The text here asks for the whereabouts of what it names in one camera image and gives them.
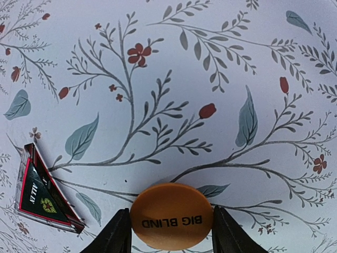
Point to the black triangle marker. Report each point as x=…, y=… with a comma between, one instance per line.
x=39, y=198

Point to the orange round button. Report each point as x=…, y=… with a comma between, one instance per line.
x=171, y=216

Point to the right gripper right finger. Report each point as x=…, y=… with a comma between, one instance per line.
x=229, y=237

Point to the floral table mat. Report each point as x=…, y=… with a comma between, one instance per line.
x=235, y=98

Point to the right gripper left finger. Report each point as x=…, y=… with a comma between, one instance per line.
x=116, y=236

